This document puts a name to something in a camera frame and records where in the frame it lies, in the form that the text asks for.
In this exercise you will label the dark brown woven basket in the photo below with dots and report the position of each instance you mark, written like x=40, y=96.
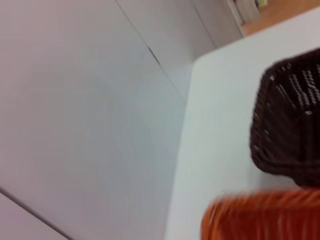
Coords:
x=280, y=140

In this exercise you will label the orange woven plastic basket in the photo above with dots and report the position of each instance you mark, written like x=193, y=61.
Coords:
x=262, y=217

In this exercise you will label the white cabinet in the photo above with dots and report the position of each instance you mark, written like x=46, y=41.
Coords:
x=243, y=11

